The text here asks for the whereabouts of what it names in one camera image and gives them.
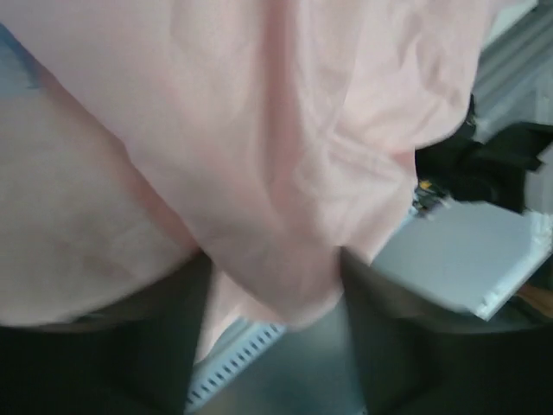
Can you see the white slotted cable duct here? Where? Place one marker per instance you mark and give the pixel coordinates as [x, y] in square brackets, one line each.
[241, 344]

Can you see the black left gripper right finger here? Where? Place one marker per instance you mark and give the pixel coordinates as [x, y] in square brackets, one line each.
[415, 357]

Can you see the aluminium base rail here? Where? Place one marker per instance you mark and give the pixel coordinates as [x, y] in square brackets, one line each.
[514, 81]

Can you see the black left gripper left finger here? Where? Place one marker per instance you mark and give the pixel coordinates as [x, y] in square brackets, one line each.
[134, 357]

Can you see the shiny metal front plate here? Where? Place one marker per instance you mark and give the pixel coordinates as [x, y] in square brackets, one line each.
[469, 259]

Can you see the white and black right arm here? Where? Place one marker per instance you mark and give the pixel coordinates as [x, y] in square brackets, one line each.
[512, 169]

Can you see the blue and pink printed pillowcase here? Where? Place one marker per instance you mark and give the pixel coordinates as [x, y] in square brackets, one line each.
[264, 133]

